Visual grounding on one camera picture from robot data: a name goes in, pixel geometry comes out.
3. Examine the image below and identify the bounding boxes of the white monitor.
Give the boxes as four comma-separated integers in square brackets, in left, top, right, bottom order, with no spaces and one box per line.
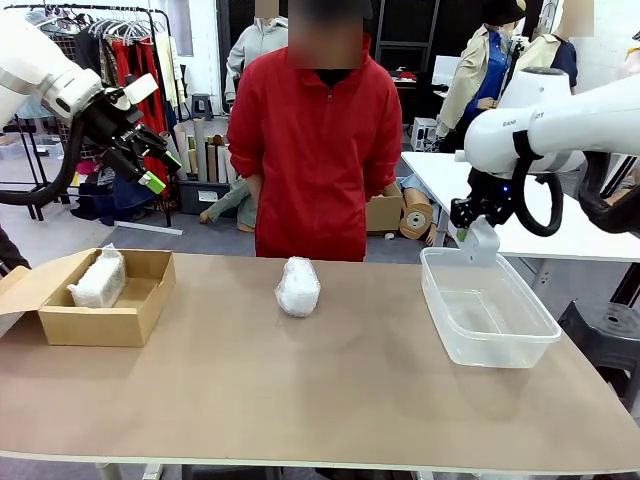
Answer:
[432,54,464,87]

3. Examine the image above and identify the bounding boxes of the lying mannequin in teal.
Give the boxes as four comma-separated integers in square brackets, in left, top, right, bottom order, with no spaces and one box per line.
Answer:
[199,177,257,234]

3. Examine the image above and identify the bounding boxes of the mannequin in beige top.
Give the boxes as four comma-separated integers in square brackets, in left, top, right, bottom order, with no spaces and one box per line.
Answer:
[519,0,581,96]

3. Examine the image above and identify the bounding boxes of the tall grey paper roll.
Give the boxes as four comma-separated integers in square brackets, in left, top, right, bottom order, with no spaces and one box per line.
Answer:
[193,117,208,184]

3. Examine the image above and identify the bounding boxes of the white bar on floor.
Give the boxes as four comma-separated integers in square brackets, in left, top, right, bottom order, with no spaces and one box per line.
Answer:
[114,219,185,236]

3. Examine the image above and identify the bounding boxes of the person in grey hoodie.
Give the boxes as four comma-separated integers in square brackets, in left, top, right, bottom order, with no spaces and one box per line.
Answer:
[224,0,290,104]

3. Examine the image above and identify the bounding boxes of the white unwrapped digital clock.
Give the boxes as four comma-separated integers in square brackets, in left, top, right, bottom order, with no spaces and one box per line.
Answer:
[462,214,501,269]

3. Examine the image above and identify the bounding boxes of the grey paper roll brown cap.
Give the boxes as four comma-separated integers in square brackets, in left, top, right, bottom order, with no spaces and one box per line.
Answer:
[157,130,190,181]

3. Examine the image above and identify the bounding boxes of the cream paper roll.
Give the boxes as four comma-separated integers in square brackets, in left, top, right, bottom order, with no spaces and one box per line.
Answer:
[173,122,200,176]

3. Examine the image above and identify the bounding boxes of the white computer case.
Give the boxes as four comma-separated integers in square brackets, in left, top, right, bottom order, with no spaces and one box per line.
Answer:
[409,117,440,151]

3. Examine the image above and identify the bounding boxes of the black metal clothes rack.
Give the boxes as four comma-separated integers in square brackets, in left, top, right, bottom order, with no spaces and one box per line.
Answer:
[0,4,174,229]

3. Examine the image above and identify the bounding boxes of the long bubble-wrapped clock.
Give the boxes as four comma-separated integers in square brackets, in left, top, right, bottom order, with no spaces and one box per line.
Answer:
[66,243,127,309]

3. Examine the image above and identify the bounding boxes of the small open cardboard box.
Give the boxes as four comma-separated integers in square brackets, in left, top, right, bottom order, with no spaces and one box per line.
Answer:
[365,179,405,234]

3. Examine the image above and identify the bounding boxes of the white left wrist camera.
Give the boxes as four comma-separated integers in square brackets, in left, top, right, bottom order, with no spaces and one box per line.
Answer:
[122,73,160,109]

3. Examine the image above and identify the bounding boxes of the grey step stool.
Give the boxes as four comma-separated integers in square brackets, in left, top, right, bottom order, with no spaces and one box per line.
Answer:
[191,92,215,121]

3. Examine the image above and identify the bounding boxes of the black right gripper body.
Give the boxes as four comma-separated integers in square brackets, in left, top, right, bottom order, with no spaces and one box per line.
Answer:
[469,174,516,216]

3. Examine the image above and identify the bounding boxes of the clear plastic container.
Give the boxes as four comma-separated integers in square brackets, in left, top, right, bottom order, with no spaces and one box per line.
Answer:
[419,246,563,370]

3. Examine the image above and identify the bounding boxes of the white background table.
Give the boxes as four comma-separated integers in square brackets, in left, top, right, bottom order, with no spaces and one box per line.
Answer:
[400,149,640,264]

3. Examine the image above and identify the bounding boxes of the black plastic stool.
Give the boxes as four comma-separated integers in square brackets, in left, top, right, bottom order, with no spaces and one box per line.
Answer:
[557,298,640,401]

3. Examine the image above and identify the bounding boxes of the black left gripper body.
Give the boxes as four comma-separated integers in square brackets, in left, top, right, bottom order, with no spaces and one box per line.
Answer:
[87,89,144,151]

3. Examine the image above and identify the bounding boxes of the round bubble-wrapped clock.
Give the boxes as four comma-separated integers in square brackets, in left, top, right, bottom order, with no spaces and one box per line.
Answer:
[273,255,322,320]

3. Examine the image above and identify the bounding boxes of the dark storage bin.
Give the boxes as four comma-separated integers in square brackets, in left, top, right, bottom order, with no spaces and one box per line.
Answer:
[177,177,236,215]

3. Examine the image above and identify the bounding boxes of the black hanging garment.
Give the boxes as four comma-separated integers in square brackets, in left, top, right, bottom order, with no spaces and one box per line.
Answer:
[74,27,119,91]

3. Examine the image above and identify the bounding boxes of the brown cardboard box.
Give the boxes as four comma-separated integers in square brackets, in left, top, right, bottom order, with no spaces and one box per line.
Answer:
[0,248,177,349]

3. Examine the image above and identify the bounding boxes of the person in red jacket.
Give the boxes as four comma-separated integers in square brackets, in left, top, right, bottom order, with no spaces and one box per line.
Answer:
[226,0,404,263]

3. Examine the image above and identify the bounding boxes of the brown cardboard tube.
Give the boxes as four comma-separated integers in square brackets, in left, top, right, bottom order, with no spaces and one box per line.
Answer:
[205,134,226,184]

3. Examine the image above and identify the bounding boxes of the bystander dark sleeve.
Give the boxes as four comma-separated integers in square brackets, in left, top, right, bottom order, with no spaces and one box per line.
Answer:
[0,224,32,276]

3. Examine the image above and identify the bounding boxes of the red dress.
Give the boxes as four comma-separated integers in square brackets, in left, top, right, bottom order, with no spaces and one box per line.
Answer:
[110,38,171,196]

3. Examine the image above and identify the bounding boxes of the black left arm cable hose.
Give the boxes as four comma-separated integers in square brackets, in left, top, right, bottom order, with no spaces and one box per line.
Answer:
[0,114,86,207]

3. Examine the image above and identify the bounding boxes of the cream hanging garment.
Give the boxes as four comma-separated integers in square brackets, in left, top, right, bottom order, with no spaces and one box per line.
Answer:
[152,32,187,121]

